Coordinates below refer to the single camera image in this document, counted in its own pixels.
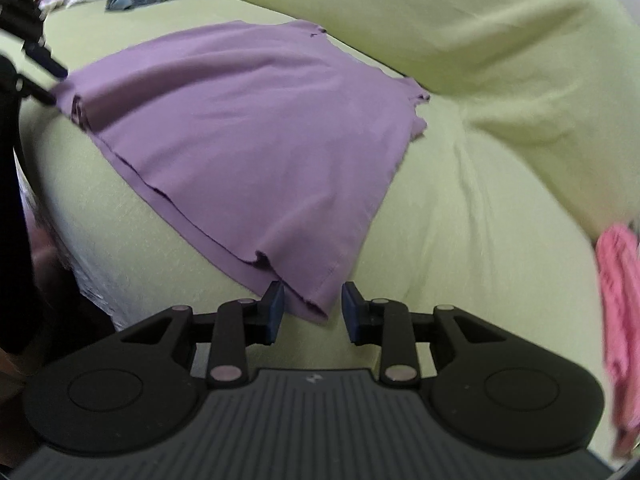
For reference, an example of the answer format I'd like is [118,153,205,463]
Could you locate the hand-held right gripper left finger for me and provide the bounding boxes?
[119,280,287,389]

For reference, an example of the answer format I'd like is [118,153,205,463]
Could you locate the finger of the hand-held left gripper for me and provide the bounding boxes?
[0,0,69,80]
[12,72,57,107]

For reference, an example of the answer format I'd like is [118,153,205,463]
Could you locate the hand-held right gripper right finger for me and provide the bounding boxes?
[341,281,507,386]

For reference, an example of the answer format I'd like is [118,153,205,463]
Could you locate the purple shirt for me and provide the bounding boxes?
[50,19,432,322]

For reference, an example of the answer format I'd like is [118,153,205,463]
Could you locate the light green bed sheet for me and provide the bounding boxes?
[17,0,621,461]

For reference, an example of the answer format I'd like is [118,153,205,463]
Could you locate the green cushion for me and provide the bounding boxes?
[177,0,640,241]

